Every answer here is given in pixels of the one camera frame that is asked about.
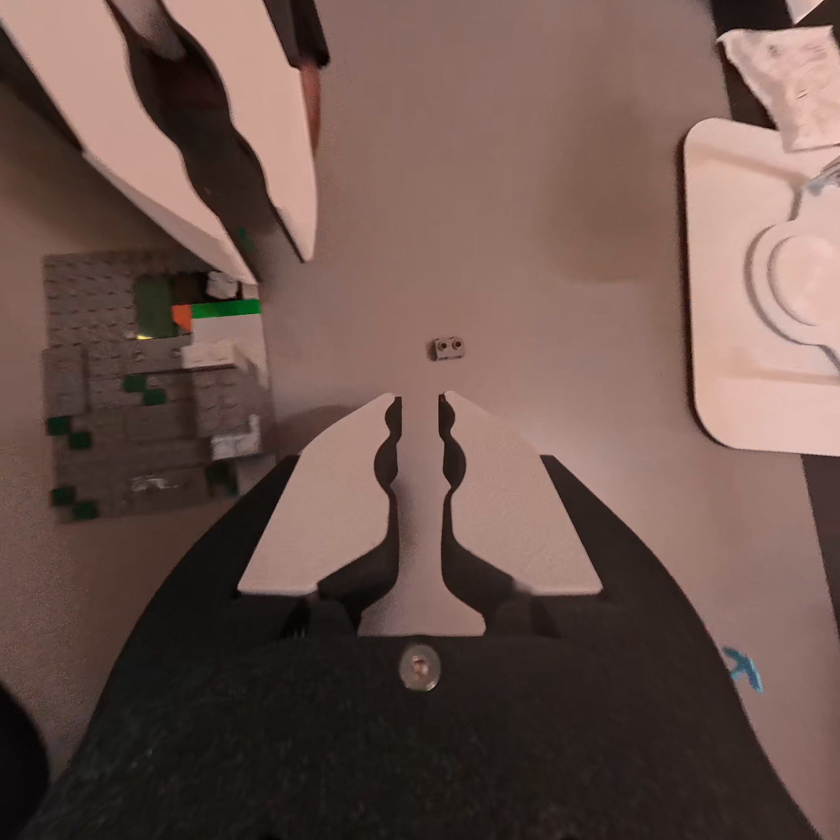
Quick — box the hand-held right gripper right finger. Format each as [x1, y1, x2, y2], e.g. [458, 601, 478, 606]
[437, 390, 603, 597]

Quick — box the grey desk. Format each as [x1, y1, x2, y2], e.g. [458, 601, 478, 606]
[0, 0, 840, 840]

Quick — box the grey toy brick model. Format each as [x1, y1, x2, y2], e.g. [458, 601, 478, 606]
[42, 252, 278, 524]

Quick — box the light grey brick assembly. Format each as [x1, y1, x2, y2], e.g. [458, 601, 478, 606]
[195, 367, 278, 462]

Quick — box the white stand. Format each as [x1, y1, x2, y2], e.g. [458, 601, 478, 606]
[682, 117, 840, 458]

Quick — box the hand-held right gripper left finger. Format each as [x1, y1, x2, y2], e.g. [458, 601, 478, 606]
[236, 392, 403, 598]

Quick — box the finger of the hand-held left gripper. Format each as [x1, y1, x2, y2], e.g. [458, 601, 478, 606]
[161, 0, 320, 265]
[0, 0, 261, 286]

